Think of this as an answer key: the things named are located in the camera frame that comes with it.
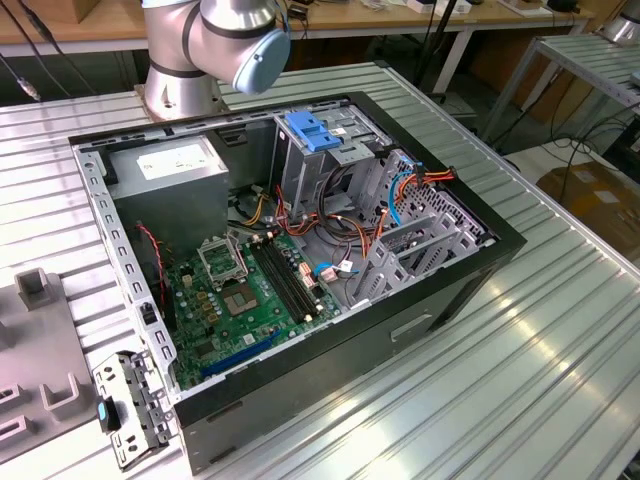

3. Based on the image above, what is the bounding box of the orange red power wire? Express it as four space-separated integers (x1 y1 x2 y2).
399 166 457 189

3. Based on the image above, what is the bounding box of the metal slat side table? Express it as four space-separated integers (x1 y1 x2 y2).
494 34 640 146

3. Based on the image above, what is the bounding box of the blue data wire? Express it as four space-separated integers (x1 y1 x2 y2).
386 158 419 227

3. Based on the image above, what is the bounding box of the blue expansion slot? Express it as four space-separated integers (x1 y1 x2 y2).
201 331 275 380

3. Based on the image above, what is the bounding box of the short blue labelled wire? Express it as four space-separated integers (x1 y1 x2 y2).
313 258 362 282

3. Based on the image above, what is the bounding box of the grey metal disk bay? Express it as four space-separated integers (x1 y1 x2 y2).
347 212 499 309

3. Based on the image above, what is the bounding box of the red black fan wire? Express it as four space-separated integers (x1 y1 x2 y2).
135 223 169 301

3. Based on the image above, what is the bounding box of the metal slot retainer bracket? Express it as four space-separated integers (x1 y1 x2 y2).
92 349 177 472

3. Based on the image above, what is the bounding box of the large cardboard box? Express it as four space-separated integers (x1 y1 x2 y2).
537 162 640 261

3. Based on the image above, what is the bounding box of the orange black wire bundle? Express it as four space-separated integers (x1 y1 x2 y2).
273 184 386 261

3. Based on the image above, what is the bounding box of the wooden desk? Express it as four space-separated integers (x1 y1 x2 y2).
0 0 596 59

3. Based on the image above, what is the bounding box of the yellow wire bundle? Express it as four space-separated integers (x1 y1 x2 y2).
238 192 274 227

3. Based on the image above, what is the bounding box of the grey metal drive cage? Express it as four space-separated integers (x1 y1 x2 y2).
272 102 396 221

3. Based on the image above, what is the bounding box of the black RAM slot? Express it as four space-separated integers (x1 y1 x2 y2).
251 238 307 325
262 234 324 321

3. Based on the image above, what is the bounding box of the grey parts rack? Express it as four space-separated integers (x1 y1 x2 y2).
0 269 109 464

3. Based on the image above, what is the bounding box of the metal socket cover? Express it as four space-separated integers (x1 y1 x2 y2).
196 234 250 290

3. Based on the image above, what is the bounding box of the black open PC case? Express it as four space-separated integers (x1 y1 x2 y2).
67 90 529 476

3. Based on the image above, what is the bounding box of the black stand pole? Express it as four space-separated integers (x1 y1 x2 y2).
417 0 459 101

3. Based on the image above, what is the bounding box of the black clip with blue tab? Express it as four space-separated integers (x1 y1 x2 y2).
96 396 123 434

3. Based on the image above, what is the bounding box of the black case fan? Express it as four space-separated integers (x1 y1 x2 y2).
135 224 177 332

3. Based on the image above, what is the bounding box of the grey power supply unit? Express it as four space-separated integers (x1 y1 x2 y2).
107 134 231 251

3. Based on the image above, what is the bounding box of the CPU socket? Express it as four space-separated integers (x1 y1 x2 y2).
223 283 260 318

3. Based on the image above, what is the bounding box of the blue plastic drive bracket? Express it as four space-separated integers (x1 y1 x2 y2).
283 111 345 154

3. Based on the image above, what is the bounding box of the green motherboard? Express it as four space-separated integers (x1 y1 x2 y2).
167 232 346 391

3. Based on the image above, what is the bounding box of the black cable with metal connector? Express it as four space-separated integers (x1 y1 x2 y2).
0 0 99 102

